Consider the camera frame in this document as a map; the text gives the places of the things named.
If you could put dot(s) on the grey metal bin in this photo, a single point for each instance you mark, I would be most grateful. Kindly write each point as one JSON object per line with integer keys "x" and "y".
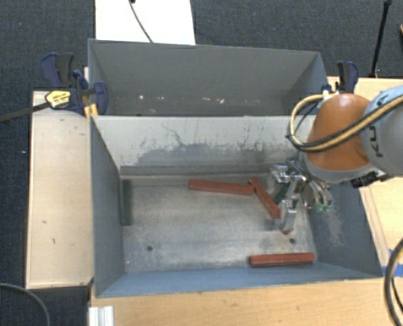
{"x": 201, "y": 222}

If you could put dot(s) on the red-brown flat block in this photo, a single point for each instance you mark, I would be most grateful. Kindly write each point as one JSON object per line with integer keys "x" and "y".
{"x": 281, "y": 259}
{"x": 222, "y": 187}
{"x": 264, "y": 197}

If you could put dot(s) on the pale wood board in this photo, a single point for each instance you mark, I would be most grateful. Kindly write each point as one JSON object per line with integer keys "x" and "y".
{"x": 59, "y": 189}

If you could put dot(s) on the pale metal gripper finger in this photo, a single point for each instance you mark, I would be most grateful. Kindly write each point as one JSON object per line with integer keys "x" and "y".
{"x": 290, "y": 220}
{"x": 280, "y": 212}

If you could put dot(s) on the dark green flat block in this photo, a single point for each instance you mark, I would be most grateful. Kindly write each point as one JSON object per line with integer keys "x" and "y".
{"x": 127, "y": 202}

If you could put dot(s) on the black cylinder on white bracket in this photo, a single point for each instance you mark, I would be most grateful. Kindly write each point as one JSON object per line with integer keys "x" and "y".
{"x": 366, "y": 180}

